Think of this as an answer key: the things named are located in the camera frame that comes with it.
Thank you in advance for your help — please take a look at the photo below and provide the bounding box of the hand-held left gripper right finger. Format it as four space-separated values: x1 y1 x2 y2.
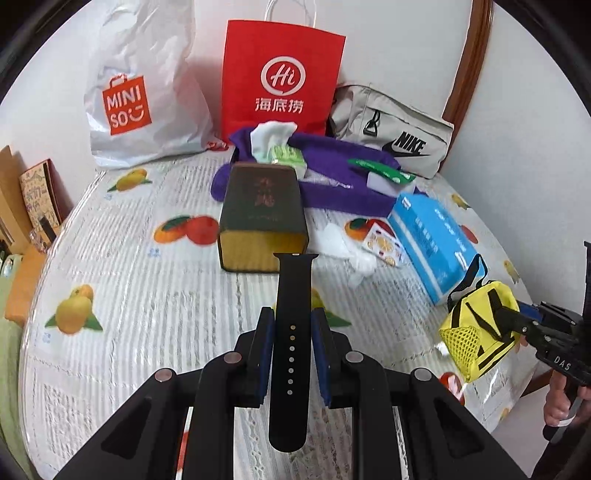
310 308 529 480

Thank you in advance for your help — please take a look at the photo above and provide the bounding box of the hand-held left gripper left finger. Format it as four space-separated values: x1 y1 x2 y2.
51 307 278 480

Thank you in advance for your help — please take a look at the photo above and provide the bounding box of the yellow mesh pouch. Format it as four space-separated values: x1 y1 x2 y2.
438 254 522 384

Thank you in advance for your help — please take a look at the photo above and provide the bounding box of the black watch strap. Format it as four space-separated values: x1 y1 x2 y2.
268 252 320 453

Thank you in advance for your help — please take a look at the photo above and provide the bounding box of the green tissue packet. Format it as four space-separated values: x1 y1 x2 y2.
270 145 308 178

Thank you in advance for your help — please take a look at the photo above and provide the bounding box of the person's right hand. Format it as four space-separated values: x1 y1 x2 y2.
543 373 586 428

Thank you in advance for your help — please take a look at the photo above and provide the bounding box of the blue tissue box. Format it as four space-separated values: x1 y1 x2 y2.
387 194 483 306

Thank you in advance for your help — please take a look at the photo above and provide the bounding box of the fruit print tablecloth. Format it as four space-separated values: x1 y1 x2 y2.
18 157 541 480

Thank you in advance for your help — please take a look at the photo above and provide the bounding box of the orange slice print packet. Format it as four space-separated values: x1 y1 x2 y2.
362 220 409 267

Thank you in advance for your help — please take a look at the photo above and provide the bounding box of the dark green tin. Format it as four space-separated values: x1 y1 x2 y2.
217 162 309 274

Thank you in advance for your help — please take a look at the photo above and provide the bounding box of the purple towel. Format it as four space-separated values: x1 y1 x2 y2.
211 128 421 219

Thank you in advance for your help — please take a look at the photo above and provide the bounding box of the white sponge block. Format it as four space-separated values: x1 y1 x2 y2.
365 172 410 191

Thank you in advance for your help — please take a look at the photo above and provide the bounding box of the white glove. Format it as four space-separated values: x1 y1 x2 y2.
249 121 298 163

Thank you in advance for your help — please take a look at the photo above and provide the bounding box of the beige waist bag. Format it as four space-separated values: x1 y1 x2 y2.
328 84 455 180

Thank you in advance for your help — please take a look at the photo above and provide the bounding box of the orange wooden stool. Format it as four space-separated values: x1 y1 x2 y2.
4 242 49 326

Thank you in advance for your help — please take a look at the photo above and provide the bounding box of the brown illustrated book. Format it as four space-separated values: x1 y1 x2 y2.
18 159 63 234

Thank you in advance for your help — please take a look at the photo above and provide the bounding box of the red paper bag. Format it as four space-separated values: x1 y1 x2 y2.
221 0 346 145

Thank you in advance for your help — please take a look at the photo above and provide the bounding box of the white plastic shopping bag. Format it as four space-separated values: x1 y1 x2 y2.
83 0 215 170

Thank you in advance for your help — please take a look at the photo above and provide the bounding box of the brown cardboard sheet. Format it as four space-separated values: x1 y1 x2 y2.
0 145 35 252

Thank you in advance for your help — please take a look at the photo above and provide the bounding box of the wooden door frame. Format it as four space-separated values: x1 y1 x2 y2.
442 0 492 123

